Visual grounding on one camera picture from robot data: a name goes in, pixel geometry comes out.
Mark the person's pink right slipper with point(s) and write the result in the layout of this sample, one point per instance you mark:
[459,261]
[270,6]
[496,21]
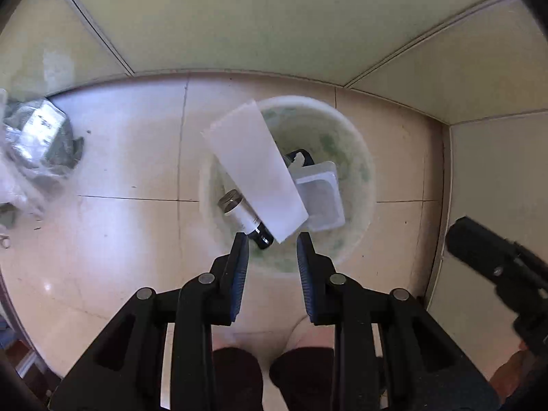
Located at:
[308,336]

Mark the person's right leg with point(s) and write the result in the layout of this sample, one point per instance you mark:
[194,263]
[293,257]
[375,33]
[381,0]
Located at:
[302,381]

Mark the person's pink left slipper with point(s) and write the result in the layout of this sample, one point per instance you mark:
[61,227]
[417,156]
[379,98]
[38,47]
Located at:
[224,339]

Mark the person's feet in slippers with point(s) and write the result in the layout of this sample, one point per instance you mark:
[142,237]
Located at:
[237,381]

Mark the white plastic bucket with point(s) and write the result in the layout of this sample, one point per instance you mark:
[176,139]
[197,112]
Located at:
[342,154]

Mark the person's right hand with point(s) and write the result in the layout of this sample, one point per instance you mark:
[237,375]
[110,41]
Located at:
[509,372]

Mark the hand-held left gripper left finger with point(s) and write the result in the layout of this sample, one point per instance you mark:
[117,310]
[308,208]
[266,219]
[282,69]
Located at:
[239,276]

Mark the clear plastic food tray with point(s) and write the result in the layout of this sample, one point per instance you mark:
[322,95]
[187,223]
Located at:
[321,197]

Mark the clear plastic bag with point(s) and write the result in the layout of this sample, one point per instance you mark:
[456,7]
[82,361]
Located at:
[25,180]

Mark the white bottle with dark cap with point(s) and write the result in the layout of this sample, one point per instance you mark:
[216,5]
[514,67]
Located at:
[244,216]

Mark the person's pink slipper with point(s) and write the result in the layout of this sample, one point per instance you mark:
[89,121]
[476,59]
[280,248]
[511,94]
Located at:
[224,339]
[308,336]

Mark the grey foil packet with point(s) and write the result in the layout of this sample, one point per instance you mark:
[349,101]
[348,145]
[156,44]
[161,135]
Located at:
[40,130]

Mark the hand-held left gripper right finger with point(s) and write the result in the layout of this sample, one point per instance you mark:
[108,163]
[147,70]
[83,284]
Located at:
[305,276]

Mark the dark blue wrapper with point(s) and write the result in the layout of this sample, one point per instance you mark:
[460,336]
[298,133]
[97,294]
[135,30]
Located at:
[299,153]

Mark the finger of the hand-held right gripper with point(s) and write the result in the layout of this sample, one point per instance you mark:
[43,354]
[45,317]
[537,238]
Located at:
[475,244]

